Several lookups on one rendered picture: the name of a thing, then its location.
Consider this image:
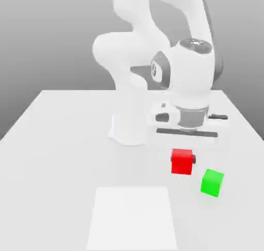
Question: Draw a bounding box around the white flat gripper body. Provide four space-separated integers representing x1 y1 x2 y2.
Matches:
155 126 219 140

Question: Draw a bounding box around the small red cube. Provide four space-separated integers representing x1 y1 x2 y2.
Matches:
171 148 194 176

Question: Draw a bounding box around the small green cube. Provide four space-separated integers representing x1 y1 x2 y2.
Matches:
200 168 225 198

